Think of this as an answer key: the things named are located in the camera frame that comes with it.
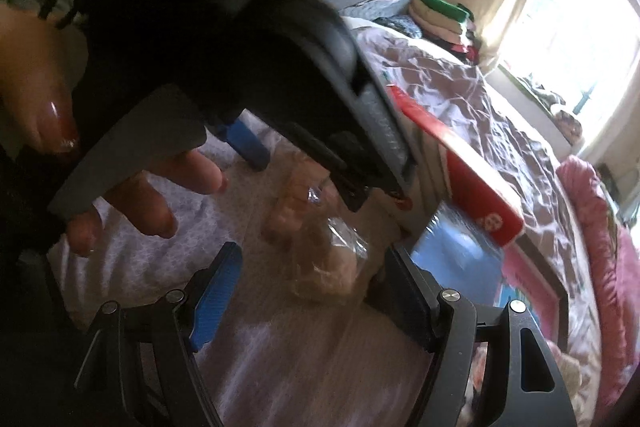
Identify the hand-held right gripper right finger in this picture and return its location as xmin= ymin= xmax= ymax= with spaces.
xmin=385 ymin=244 xmax=578 ymax=427

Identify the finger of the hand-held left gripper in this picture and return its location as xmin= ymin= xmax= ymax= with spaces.
xmin=215 ymin=112 xmax=269 ymax=172
xmin=295 ymin=122 xmax=373 ymax=214

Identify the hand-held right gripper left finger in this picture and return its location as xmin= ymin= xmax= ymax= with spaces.
xmin=75 ymin=242 xmax=244 ymax=427

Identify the pink plush toy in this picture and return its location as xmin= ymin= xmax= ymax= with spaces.
xmin=262 ymin=157 xmax=326 ymax=245

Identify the cream plush toy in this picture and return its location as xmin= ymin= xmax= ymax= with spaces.
xmin=292 ymin=212 xmax=401 ymax=305

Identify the person's left hand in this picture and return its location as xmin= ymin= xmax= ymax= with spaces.
xmin=0 ymin=2 xmax=226 ymax=258

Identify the white dotted cloth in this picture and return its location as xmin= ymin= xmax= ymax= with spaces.
xmin=47 ymin=139 xmax=281 ymax=318

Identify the dark blue box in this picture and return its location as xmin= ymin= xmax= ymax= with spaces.
xmin=410 ymin=202 xmax=503 ymax=308

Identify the red tissue box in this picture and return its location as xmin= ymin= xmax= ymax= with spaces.
xmin=385 ymin=84 xmax=526 ymax=250

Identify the blue patterned cloth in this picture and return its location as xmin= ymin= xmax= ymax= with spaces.
xmin=375 ymin=14 xmax=423 ymax=38

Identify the purple printed blanket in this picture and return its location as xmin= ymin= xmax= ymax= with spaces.
xmin=195 ymin=22 xmax=601 ymax=427

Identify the stack of folded clothes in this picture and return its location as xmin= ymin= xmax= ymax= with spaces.
xmin=407 ymin=0 xmax=483 ymax=65

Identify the pink quilt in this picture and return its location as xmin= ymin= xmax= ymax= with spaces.
xmin=555 ymin=154 xmax=640 ymax=413

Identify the yellow green printed cloth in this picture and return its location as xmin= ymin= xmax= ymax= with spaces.
xmin=597 ymin=164 xmax=626 ymax=233

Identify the pile of blankets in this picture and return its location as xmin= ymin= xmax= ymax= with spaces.
xmin=520 ymin=77 xmax=586 ymax=148

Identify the window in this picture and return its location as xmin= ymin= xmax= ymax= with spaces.
xmin=495 ymin=0 xmax=640 ymax=142

